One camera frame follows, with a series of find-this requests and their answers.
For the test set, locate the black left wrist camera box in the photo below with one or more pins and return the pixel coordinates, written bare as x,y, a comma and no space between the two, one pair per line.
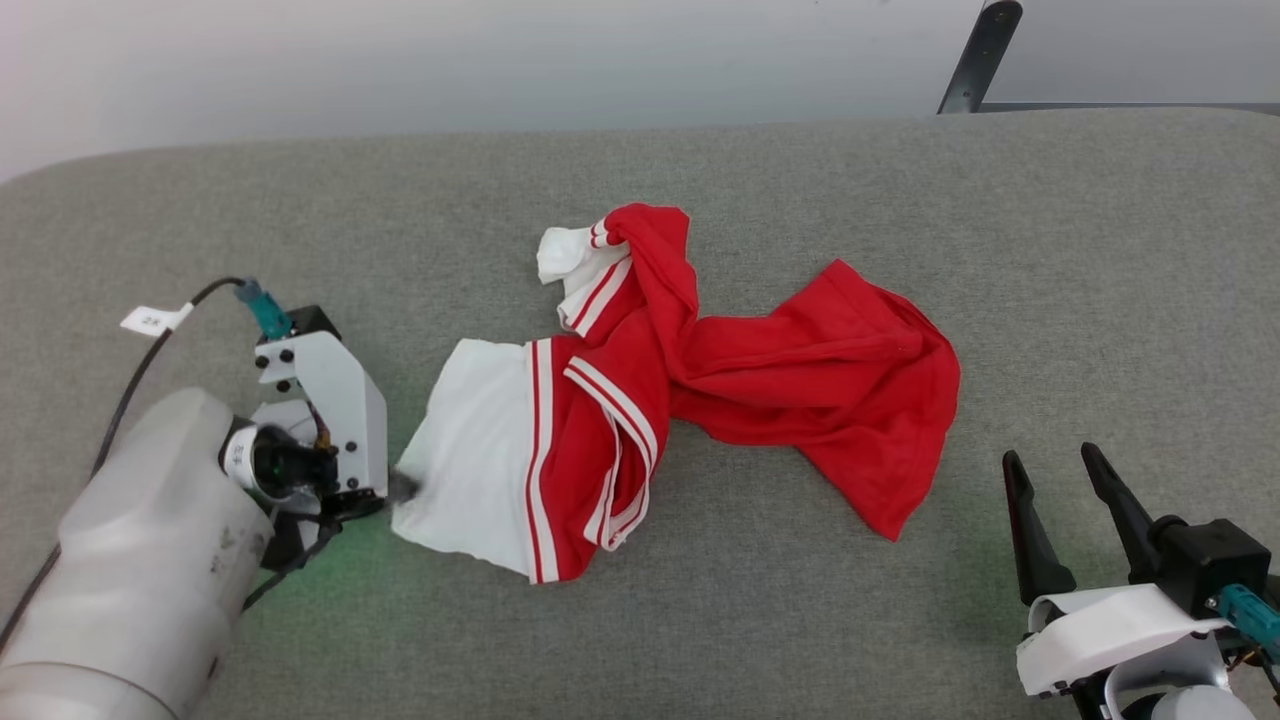
312,320

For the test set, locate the black wall skirting strip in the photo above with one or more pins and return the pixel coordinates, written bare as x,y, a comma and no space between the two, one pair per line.
1150,106

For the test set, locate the black metal stand leg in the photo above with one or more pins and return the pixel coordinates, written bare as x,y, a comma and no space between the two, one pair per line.
985,55

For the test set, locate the teal right camera connector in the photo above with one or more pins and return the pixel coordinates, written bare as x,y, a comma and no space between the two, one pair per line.
1245,610

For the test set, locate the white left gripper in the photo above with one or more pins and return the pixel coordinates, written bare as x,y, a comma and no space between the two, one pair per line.
345,410

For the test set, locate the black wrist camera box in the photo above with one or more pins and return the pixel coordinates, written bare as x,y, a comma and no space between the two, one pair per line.
1210,560
312,320

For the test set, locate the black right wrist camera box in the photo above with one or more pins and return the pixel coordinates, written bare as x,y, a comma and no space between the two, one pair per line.
1210,560

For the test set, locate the teal camera connector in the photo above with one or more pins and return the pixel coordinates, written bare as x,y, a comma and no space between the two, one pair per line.
1245,610
265,308

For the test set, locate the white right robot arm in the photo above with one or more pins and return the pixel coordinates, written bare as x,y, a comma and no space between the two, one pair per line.
1195,705

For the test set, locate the teal left camera connector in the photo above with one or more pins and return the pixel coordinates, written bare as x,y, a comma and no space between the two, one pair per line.
265,308

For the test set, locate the red and white jersey shirt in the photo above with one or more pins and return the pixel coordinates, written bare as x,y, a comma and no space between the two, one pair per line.
800,400

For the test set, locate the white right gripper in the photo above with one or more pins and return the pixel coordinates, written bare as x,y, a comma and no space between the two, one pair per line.
1100,630

